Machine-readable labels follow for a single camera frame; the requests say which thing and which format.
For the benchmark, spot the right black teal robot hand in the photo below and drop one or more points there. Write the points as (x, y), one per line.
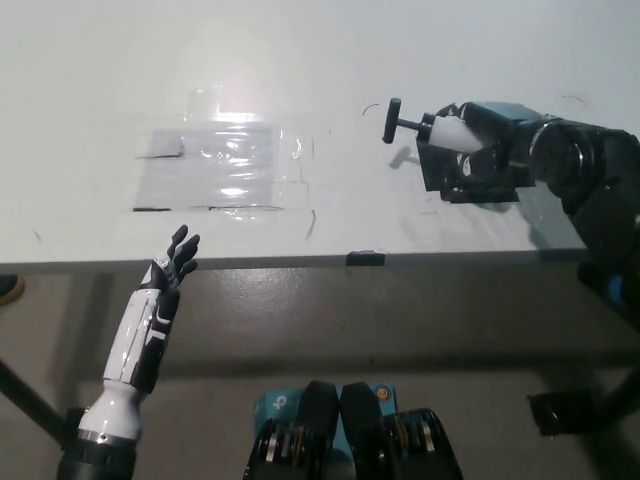
(500, 125)

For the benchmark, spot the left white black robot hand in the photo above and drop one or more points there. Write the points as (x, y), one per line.
(135, 340)

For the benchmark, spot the small white air pump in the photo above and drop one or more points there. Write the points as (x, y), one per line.
(452, 132)

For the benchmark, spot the black marker mat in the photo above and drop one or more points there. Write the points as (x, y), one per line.
(431, 170)

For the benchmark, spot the round brown black disc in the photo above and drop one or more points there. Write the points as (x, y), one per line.
(9, 290)

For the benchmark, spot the clear plastic sheet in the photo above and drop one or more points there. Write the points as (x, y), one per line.
(210, 170)

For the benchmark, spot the black blue object under table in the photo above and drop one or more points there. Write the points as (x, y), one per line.
(610, 290)

